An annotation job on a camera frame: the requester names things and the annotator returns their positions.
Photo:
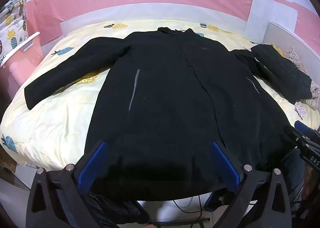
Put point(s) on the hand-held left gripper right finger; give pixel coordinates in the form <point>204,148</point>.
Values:
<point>225,165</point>

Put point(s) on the pink cabinet with white rail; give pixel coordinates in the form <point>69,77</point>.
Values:
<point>27,50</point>

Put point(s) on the cardboard box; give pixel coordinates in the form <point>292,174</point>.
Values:
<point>6,159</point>

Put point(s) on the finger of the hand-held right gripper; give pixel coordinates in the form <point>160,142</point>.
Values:
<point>303,127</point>

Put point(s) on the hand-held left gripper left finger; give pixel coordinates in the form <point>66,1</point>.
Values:
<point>93,168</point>

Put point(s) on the white headboard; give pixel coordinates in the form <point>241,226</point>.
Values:
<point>300,40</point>

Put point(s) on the person's jeans leg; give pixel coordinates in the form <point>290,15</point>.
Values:
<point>292,168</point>

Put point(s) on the yellow pineapple bed sheet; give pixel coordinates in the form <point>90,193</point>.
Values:
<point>62,122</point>

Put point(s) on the black quilted garment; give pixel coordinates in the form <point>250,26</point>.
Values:
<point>282,75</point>

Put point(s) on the black hooded jacket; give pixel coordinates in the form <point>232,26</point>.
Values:
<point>162,105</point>

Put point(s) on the pineapple print quilt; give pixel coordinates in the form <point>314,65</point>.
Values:
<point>12,30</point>

